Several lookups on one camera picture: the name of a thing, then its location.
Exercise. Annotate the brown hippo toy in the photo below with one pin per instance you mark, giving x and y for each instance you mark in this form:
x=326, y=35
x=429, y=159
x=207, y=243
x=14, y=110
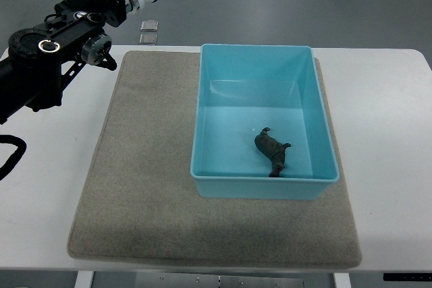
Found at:
x=275, y=151

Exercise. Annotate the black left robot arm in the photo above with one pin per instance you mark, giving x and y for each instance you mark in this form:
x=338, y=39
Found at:
x=44, y=59

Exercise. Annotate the blue plastic box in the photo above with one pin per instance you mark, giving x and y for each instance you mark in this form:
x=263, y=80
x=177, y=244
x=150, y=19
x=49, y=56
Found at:
x=241, y=90

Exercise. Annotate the upper silver floor plate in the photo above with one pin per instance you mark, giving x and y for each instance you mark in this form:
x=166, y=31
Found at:
x=149, y=26

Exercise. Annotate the silver floor plate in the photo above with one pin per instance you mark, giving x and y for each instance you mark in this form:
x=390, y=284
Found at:
x=149, y=26
x=149, y=39

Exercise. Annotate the lower silver floor plate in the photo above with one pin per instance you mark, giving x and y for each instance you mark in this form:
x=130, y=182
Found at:
x=149, y=39

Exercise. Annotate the grey felt mat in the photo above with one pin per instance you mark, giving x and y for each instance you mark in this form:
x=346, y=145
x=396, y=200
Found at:
x=140, y=203

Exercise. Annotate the black table control panel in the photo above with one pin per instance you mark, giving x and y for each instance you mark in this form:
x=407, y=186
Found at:
x=407, y=276

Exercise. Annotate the metal table frame plate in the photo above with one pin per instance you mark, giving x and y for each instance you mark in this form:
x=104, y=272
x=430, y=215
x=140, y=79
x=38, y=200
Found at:
x=168, y=279

